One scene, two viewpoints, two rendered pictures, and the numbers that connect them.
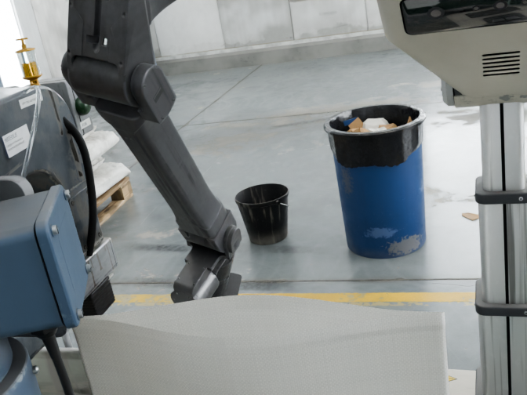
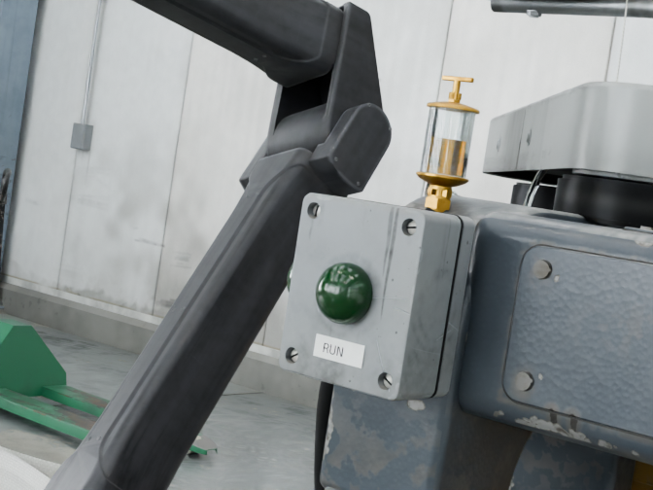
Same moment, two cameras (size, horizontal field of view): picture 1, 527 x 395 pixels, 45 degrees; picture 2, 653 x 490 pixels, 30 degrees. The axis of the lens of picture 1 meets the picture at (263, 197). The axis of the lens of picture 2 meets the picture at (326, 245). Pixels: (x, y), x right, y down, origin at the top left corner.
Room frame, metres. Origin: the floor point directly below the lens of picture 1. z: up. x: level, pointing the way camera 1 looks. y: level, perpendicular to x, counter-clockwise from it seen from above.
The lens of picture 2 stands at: (1.59, 0.47, 1.34)
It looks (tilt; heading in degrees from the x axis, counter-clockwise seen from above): 3 degrees down; 200
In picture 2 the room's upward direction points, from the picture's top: 9 degrees clockwise
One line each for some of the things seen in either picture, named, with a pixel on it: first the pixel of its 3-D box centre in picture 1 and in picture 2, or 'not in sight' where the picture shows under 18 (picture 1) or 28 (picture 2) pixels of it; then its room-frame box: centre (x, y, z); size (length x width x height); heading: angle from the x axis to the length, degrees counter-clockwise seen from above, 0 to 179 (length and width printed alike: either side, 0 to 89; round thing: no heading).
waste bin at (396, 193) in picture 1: (380, 181); not in sight; (2.94, -0.58, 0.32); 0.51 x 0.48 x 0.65; 161
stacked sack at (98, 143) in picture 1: (71, 152); not in sight; (4.13, 1.19, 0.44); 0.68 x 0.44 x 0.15; 161
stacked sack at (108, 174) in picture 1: (82, 185); not in sight; (4.13, 1.18, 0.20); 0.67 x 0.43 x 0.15; 161
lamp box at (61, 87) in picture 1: (59, 108); (375, 294); (1.01, 0.29, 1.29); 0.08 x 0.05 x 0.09; 71
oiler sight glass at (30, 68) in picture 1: (28, 63); (447, 142); (0.95, 0.30, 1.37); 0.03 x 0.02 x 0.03; 71
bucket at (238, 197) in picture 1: (265, 215); not in sight; (3.24, 0.01, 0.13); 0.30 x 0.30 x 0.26
